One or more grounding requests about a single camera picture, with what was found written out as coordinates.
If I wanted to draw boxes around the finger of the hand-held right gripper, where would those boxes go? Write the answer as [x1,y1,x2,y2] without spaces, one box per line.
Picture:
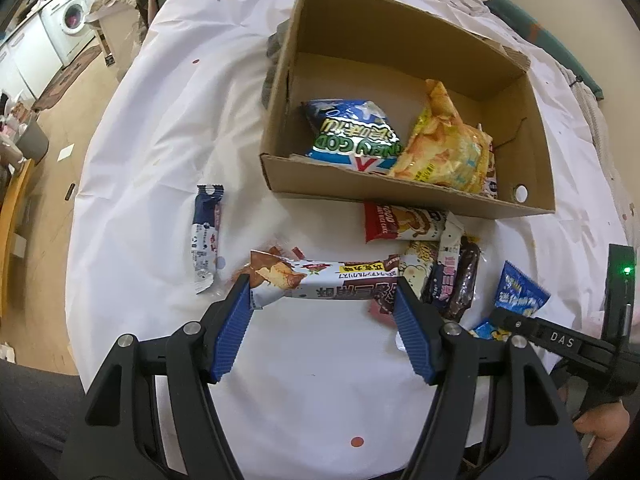
[488,307,610,362]

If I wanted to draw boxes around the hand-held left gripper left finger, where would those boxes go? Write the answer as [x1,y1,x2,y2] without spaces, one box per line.
[60,274,252,480]

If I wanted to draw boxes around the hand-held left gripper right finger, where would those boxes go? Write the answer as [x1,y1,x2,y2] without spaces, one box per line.
[391,281,589,480]

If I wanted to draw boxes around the yellow and blue snack packet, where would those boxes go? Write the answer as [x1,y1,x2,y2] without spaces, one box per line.
[467,317,507,342]

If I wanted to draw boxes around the long white and brown bar packet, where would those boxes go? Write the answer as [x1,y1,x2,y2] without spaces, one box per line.
[247,247,417,317]

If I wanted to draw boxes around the yellow chip bag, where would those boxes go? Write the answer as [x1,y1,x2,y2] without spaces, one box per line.
[387,79,496,197]

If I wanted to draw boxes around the blue and white snack bag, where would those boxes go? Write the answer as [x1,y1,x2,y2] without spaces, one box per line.
[300,98,402,174]

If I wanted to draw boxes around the cardboard box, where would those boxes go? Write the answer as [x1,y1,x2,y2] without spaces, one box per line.
[259,0,557,221]

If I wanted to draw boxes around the person's right hand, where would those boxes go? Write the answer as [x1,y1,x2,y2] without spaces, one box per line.
[574,401,633,456]

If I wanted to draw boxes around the small blue snack packet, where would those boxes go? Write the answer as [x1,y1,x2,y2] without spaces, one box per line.
[492,260,552,319]

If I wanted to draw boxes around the navy snack packet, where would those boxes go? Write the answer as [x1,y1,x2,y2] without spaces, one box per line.
[422,254,464,309]

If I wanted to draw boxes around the cream cartoon snack packet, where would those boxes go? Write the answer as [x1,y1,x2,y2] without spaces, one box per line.
[399,240,442,297]

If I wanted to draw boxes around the dark brown chocolate packet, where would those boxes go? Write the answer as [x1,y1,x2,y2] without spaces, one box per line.
[442,236,482,324]

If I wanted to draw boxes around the navy and white bar packet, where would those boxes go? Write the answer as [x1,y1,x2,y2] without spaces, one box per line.
[190,183,225,295]

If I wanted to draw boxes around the small white and green packet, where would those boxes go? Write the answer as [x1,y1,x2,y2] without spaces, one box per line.
[437,211,467,262]

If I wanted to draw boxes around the red cake packet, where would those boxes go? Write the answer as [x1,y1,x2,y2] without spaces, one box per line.
[363,202,452,244]

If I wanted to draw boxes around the white bar packet red end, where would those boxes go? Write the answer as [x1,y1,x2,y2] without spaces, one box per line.
[479,125,499,199]

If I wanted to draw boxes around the person's grey pants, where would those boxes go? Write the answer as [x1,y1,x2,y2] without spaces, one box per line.
[0,359,87,480]

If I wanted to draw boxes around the wooden furniture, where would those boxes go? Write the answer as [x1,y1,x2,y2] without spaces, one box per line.
[0,156,37,319]

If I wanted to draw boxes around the grey trash bin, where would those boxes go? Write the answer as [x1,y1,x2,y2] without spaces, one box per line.
[17,109,51,159]

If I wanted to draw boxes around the green mat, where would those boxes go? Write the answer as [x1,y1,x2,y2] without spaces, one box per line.
[486,0,609,99]

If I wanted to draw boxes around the brown floor rug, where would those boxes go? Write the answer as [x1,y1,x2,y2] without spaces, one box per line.
[31,42,104,112]

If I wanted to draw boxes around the small side table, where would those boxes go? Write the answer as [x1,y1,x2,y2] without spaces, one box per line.
[84,9,120,69]

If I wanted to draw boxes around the white base cabinets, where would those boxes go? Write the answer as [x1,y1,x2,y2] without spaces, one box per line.
[0,9,64,102]

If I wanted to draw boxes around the white washing machine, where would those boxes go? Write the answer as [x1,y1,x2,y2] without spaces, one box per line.
[39,0,97,64]

